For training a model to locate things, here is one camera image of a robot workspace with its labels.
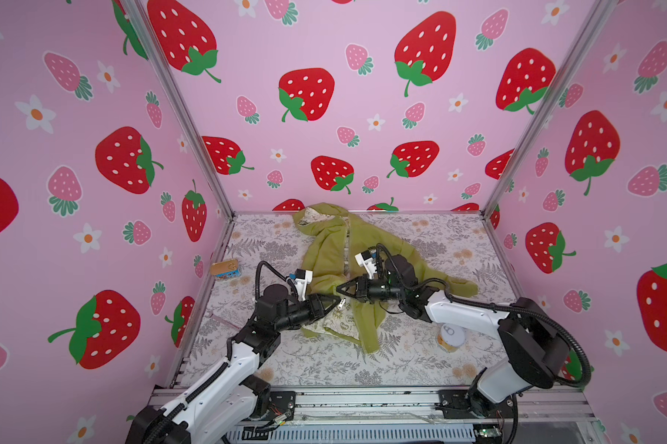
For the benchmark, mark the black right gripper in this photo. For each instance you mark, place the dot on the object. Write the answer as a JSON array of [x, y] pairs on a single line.
[[362, 285]]

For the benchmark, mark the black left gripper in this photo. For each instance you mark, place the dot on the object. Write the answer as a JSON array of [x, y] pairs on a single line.
[[313, 307]]

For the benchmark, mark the green zip-up jacket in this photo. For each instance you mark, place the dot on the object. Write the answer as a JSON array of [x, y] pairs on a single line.
[[343, 248]]

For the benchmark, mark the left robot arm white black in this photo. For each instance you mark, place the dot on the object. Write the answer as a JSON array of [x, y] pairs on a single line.
[[230, 392]]

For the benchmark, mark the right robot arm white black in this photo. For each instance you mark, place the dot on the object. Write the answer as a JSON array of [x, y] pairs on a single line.
[[540, 353]]

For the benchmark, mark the small orange blue box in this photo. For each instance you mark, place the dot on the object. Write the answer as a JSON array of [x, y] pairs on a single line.
[[228, 269]]

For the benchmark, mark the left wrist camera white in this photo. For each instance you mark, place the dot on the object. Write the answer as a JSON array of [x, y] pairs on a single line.
[[301, 279]]

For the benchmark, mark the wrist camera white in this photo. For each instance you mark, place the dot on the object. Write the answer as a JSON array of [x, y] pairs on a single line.
[[301, 279], [368, 261]]

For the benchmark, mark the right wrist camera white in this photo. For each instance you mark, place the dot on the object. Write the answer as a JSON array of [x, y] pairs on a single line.
[[368, 261]]

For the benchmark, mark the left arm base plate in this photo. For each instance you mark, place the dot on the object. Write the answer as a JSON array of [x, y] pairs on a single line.
[[278, 403]]

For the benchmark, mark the aluminium front rail frame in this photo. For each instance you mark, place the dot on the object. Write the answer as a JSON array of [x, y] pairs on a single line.
[[408, 415]]

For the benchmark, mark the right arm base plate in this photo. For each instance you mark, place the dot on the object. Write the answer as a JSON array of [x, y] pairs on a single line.
[[458, 404]]

